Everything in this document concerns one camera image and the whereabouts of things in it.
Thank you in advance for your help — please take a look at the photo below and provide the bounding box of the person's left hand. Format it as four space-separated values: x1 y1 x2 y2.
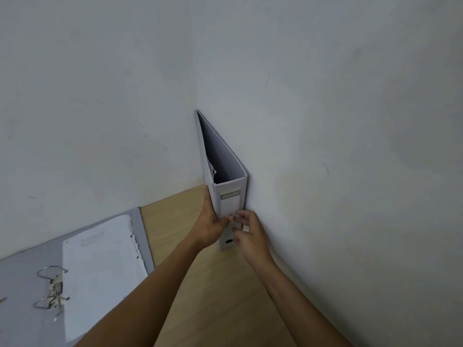
191 186 234 250

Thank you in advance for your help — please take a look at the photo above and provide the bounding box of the person's right hand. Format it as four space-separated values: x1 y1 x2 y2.
231 209 272 267

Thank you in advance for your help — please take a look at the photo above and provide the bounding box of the grey ring binder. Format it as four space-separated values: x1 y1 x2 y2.
0 207 155 347
195 110 249 252

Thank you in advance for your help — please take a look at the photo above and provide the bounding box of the person's left forearm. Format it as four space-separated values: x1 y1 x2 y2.
74 239 203 347

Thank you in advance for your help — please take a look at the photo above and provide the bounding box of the person's right forearm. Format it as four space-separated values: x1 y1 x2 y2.
253 255 354 347

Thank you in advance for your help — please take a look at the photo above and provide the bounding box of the metal ring binder mechanism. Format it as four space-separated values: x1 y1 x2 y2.
33 265 71 318

